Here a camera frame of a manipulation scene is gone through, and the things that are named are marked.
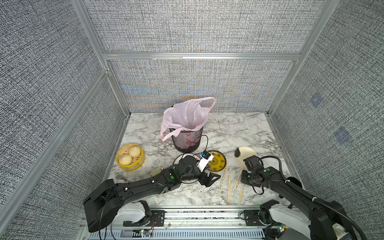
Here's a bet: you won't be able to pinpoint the yellow bamboo steamer basket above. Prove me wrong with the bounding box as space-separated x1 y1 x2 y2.
115 144 146 172

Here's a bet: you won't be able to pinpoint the disposable chopsticks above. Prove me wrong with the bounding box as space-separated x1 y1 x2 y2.
232 167 244 194
219 165 228 195
227 168 232 203
238 184 244 204

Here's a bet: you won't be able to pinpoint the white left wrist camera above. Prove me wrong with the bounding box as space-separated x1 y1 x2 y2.
197 150 214 172

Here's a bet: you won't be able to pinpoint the aluminium enclosure frame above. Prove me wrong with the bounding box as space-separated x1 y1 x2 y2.
0 0 384 224

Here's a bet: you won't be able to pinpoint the pink plastic bin bag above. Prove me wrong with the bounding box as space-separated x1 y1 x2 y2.
160 97 217 142

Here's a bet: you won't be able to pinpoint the white steamed bun upper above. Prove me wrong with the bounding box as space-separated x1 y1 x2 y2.
129 146 142 158

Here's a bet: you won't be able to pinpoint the cream small plate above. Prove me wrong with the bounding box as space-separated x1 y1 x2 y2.
149 167 164 178

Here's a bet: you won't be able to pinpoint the white steamed bun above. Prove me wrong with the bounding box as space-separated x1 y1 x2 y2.
129 146 142 158
119 154 133 166

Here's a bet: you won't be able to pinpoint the white steamed bun lower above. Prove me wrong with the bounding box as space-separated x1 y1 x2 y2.
119 154 133 166

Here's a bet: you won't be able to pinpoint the black mesh trash bin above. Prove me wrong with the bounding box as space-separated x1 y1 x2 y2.
172 128 203 153

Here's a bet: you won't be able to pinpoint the black round object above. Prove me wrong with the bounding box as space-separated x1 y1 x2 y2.
287 177 303 188

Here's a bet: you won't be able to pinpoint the yellow dark patterned small plate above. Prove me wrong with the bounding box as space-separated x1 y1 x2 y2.
208 150 227 172

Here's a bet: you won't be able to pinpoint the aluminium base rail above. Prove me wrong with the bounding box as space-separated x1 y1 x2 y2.
75 206 288 240

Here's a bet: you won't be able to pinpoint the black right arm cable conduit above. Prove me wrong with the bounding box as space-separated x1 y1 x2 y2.
257 155 368 240

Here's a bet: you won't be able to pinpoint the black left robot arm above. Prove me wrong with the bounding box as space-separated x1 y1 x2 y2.
83 156 221 233

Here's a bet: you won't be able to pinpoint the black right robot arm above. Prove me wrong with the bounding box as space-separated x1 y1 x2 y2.
241 156 365 240

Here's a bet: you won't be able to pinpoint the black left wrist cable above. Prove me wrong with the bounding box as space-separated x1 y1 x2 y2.
179 134 210 160

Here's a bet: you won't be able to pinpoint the cream plate with black patch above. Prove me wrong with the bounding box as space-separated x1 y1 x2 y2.
235 146 258 167

